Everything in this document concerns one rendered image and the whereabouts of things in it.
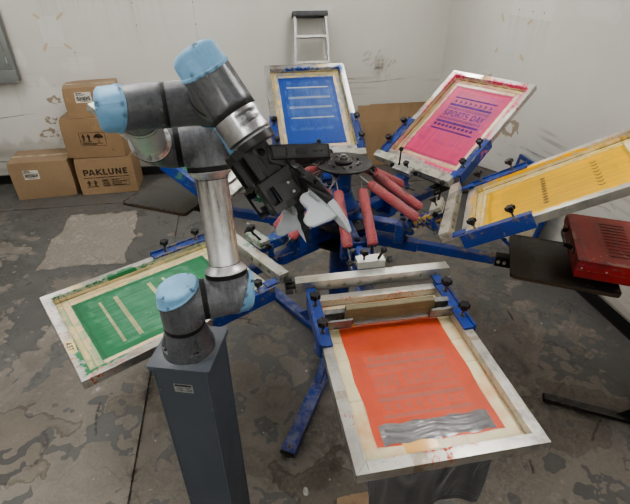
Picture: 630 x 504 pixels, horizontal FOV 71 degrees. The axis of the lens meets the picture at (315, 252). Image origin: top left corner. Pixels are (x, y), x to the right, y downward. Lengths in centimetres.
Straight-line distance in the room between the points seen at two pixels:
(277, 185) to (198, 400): 89
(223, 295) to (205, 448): 59
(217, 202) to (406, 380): 88
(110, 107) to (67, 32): 486
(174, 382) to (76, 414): 166
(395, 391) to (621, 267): 113
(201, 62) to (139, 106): 14
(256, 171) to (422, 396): 109
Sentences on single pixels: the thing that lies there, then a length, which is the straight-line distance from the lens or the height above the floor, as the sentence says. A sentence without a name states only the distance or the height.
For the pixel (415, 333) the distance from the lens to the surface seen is 178.
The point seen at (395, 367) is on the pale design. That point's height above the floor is 96.
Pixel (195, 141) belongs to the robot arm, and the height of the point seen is 179.
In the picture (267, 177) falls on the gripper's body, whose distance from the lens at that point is 69.
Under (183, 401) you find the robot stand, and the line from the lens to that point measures 146.
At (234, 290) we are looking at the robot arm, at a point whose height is 141.
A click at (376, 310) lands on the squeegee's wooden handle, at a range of 173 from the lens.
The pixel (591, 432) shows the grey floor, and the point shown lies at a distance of 303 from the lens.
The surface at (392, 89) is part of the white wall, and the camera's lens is 584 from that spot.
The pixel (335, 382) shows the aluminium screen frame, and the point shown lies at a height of 99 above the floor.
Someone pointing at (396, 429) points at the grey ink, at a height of 96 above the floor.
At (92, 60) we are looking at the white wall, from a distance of 563.
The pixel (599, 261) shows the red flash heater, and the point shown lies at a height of 110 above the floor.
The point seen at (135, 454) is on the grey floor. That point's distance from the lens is 272.
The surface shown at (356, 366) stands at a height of 96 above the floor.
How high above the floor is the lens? 215
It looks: 33 degrees down
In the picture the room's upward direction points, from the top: straight up
